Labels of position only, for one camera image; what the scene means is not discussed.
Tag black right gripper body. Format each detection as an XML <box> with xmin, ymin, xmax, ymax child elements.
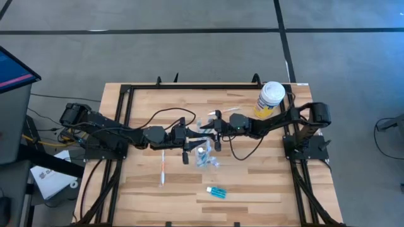
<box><xmin>214</xmin><ymin>109</ymin><xmax>230</xmax><ymax>152</ymax></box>

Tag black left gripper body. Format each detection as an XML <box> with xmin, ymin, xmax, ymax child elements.
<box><xmin>167</xmin><ymin>117</ymin><xmax>189</xmax><ymax>165</ymax></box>

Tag clear plastic square cup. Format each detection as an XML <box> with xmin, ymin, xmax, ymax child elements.
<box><xmin>195</xmin><ymin>135</ymin><xmax>216</xmax><ymax>168</ymax></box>

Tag yellow Lysol wipes canister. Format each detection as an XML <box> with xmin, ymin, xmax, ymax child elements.
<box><xmin>253</xmin><ymin>81</ymin><xmax>287</xmax><ymax>120</ymax></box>

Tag blue and white tube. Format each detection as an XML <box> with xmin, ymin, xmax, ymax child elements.
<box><xmin>205</xmin><ymin>185</ymin><xmax>227</xmax><ymax>199</ymax></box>

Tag black desk foot bar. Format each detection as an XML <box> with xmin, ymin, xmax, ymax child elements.
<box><xmin>17</xmin><ymin>143</ymin><xmax>85</xmax><ymax>179</ymax></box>

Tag white paper booklet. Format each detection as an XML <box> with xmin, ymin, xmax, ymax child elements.
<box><xmin>30</xmin><ymin>149</ymin><xmax>79</xmax><ymax>201</ymax></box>

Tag grey furniture leg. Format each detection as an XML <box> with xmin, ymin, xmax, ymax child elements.
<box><xmin>376</xmin><ymin>113</ymin><xmax>404</xmax><ymax>132</ymax></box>

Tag computer monitor blue screen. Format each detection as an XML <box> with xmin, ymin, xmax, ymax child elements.
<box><xmin>0</xmin><ymin>45</ymin><xmax>42</xmax><ymax>95</ymax></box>

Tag black left camera cable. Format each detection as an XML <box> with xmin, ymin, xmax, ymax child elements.
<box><xmin>146</xmin><ymin>107</ymin><xmax>197</xmax><ymax>129</ymax></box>

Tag black camera cable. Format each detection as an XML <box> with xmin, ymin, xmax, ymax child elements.
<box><xmin>146</xmin><ymin>107</ymin><xmax>197</xmax><ymax>129</ymax></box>
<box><xmin>224</xmin><ymin>90</ymin><xmax>297</xmax><ymax>161</ymax></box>

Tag black right camera cable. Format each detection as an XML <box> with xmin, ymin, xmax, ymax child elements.
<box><xmin>224</xmin><ymin>90</ymin><xmax>297</xmax><ymax>161</ymax></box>

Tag black aluminium rig frame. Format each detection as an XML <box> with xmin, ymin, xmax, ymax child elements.
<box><xmin>74</xmin><ymin>73</ymin><xmax>343</xmax><ymax>227</ymax></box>

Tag black floor cable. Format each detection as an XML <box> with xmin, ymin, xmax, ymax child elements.
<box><xmin>30</xmin><ymin>92</ymin><xmax>102</xmax><ymax>103</ymax></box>
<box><xmin>373</xmin><ymin>117</ymin><xmax>404</xmax><ymax>161</ymax></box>

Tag yellow cable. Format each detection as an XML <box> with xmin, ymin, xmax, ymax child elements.
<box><xmin>21</xmin><ymin>134</ymin><xmax>83</xmax><ymax>148</ymax></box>

